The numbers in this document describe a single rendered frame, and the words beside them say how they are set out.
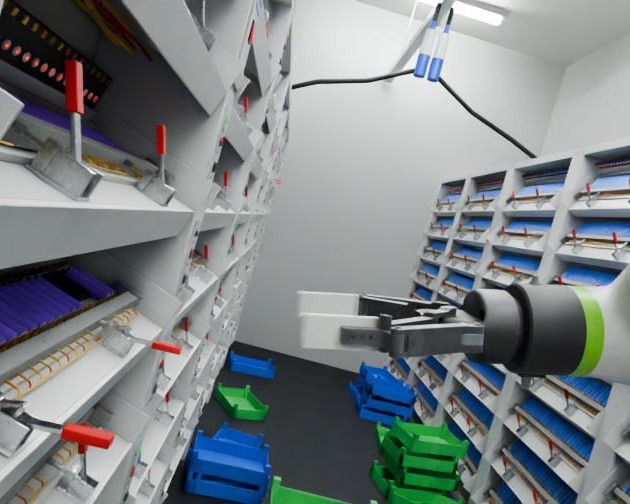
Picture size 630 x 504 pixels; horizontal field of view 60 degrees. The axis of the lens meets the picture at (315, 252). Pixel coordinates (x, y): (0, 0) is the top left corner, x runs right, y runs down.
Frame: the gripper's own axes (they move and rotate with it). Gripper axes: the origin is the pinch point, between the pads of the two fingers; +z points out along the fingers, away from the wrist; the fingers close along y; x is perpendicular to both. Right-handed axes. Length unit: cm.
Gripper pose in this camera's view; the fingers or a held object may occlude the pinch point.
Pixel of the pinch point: (308, 316)
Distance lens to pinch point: 54.8
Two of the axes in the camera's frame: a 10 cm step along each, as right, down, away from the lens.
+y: -0.5, -0.7, 10.0
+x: 0.6, -10.0, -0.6
